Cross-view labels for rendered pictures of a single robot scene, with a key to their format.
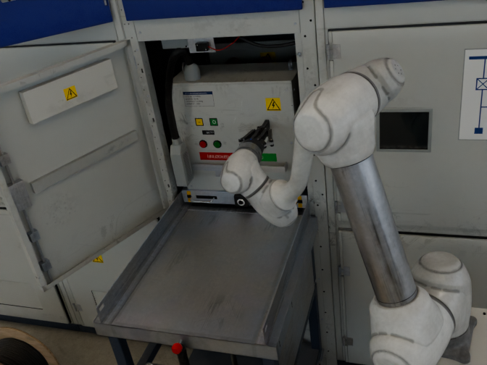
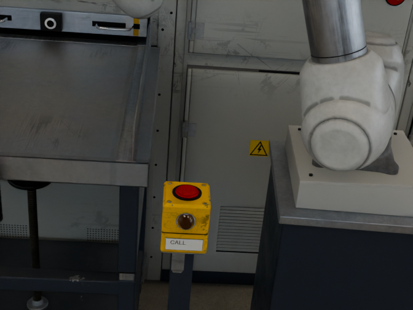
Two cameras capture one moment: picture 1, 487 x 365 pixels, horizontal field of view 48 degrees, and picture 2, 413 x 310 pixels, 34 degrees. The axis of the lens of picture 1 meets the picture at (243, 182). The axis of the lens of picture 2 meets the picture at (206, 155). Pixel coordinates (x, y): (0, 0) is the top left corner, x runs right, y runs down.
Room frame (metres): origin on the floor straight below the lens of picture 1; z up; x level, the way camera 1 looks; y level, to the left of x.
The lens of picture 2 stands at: (0.04, 0.37, 1.50)
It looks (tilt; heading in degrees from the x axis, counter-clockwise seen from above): 28 degrees down; 335
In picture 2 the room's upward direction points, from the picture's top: 5 degrees clockwise
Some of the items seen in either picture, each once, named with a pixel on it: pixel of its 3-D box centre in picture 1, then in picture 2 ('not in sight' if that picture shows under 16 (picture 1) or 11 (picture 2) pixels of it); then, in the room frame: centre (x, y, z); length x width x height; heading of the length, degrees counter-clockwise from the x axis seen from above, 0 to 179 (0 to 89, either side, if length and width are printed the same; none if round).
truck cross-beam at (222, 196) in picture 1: (244, 195); (53, 18); (1.93, 0.00, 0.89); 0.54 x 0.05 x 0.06; 69
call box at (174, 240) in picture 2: not in sight; (185, 217); (0.93, -0.02, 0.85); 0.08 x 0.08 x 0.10; 69
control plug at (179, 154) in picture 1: (181, 162); not in sight; (1.92, 0.23, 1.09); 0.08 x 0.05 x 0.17; 159
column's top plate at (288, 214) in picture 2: not in sight; (349, 182); (1.11, -0.50, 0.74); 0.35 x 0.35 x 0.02; 66
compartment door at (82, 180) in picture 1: (83, 162); not in sight; (1.80, 0.57, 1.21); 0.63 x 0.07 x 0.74; 135
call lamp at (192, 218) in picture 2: not in sight; (185, 223); (0.88, 0.00, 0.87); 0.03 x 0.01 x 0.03; 69
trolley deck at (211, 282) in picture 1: (216, 270); (26, 97); (1.56, 0.14, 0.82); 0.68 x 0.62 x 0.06; 159
